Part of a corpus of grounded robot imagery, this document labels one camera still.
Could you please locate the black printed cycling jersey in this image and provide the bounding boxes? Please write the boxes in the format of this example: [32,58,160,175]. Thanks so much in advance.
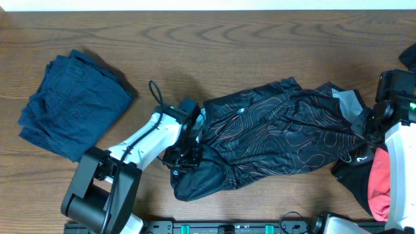
[171,78,374,202]

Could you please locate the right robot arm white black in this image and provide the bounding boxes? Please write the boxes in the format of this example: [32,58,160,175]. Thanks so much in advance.
[352,97,415,233]

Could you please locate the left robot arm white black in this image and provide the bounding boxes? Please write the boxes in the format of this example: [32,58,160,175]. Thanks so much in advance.
[61,100,202,234]

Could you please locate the black garment in pile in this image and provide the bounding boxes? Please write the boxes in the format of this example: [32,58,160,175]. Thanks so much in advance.
[331,146,375,216]

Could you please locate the red garment in pile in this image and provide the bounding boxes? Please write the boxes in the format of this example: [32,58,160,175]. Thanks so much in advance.
[367,148,391,222]

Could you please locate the black garment at right edge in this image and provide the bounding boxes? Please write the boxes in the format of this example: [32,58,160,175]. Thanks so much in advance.
[398,44,416,72]

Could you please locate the folded navy blue shirt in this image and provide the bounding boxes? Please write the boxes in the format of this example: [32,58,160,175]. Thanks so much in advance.
[18,50,133,162]

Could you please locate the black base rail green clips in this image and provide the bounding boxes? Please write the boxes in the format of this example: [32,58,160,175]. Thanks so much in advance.
[63,213,387,234]

